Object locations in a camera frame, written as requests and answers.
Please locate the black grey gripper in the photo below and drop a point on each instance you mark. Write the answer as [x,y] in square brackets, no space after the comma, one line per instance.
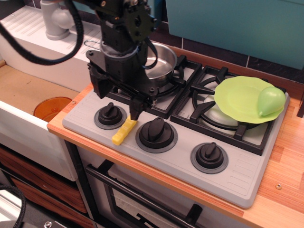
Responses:
[127,74]

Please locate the yellow toy corn piece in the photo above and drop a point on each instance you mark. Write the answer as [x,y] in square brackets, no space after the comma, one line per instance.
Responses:
[123,131]

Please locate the small green pear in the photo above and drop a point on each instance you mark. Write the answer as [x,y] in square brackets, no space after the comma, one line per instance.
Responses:
[271,101]

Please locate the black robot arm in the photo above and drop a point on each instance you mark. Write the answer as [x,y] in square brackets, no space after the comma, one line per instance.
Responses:
[124,23]

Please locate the black left stove knob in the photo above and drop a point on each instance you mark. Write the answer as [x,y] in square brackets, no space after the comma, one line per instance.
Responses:
[110,117]

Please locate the black stove knob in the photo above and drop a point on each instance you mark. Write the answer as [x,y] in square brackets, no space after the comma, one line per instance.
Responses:
[156,136]
[110,117]
[209,158]

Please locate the stainless steel pan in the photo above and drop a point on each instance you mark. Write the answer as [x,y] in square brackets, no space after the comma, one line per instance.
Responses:
[158,61]

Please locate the black middle stove knob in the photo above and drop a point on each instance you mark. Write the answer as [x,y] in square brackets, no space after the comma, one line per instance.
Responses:
[156,136]

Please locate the grey toy stove top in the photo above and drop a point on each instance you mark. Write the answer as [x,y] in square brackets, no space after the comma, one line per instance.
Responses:
[238,183]

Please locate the black right stove knob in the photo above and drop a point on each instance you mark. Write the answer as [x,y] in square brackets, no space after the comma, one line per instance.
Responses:
[209,158]

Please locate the light green plate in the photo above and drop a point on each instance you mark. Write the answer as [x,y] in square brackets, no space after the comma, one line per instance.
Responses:
[237,97]

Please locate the black left burner grate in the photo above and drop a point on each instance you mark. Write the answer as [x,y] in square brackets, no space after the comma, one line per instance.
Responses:
[170,94]

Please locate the black burner grate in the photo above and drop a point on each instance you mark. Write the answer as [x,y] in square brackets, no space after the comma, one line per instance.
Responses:
[170,94]
[198,111]

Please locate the orange translucent bowl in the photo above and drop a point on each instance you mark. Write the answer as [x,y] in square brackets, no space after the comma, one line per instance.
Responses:
[49,108]

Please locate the black right burner grate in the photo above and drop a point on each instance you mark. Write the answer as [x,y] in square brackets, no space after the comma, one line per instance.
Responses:
[198,111]

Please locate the grey toy faucet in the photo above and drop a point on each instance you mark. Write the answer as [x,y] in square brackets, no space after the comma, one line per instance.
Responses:
[58,21]

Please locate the white toy sink unit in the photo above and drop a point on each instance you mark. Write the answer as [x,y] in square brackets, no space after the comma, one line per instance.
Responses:
[23,85]

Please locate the oven door with window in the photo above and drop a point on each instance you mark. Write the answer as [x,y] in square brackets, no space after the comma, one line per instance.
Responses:
[133,201]

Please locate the wood grain drawer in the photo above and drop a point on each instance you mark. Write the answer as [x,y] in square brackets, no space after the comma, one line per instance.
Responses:
[45,188]

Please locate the black oven door handle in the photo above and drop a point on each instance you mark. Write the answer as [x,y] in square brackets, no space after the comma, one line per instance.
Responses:
[101,174]

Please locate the black braided cable foreground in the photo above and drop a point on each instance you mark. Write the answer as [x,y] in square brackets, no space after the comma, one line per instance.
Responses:
[16,191]

